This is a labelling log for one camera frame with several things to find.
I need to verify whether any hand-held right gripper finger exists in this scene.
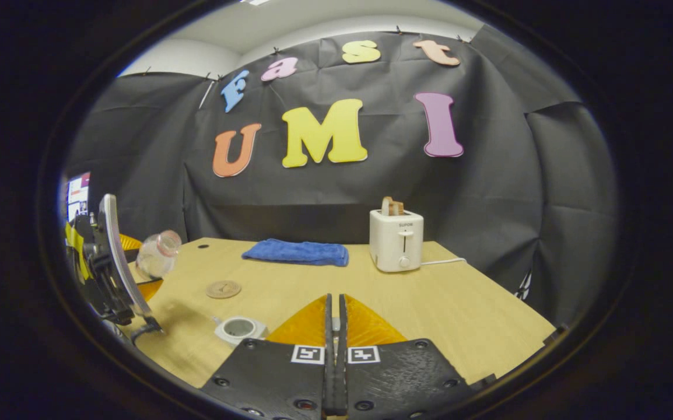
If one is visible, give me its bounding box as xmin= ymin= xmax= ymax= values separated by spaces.
xmin=336 ymin=293 xmax=480 ymax=419
xmin=201 ymin=293 xmax=336 ymax=419

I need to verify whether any clear plastic water bottle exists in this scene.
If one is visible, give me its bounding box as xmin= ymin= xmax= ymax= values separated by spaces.
xmin=136 ymin=230 xmax=183 ymax=279

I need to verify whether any round wooden coaster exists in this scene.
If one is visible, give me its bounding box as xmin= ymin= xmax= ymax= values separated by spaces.
xmin=206 ymin=280 xmax=242 ymax=300

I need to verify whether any white ceramic teacup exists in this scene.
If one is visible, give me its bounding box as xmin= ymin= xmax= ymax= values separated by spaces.
xmin=214 ymin=316 xmax=269 ymax=349

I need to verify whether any computer monitor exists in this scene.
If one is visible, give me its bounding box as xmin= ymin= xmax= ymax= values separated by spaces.
xmin=66 ymin=171 xmax=92 ymax=223

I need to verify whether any blue towel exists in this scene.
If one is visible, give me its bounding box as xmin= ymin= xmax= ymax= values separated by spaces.
xmin=241 ymin=239 xmax=349 ymax=267

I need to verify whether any white toaster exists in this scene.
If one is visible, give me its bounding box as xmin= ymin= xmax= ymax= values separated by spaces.
xmin=369 ymin=209 xmax=425 ymax=273

